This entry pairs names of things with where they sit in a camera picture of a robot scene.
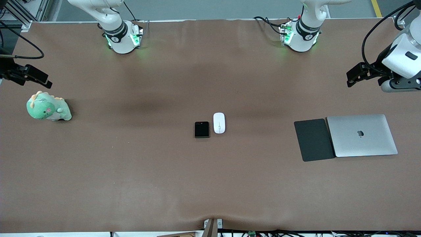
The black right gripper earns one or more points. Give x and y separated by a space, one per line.
7 69

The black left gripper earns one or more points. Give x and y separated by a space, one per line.
378 66

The white computer mouse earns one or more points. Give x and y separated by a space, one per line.
219 123

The black square phone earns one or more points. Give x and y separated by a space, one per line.
201 129

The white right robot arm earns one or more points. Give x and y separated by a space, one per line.
120 39

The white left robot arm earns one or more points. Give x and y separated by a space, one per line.
302 36

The black mouse pad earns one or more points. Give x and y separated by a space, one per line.
314 140

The green dinosaur plush toy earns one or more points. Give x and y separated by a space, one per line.
47 107

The silver closed laptop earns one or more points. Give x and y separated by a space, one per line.
361 135

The brown table cover mat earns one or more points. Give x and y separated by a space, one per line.
210 184

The small green connector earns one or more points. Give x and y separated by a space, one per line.
252 233

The aluminium frame profile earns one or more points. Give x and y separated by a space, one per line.
399 22
23 11

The brown post with white bracket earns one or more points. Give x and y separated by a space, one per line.
212 227

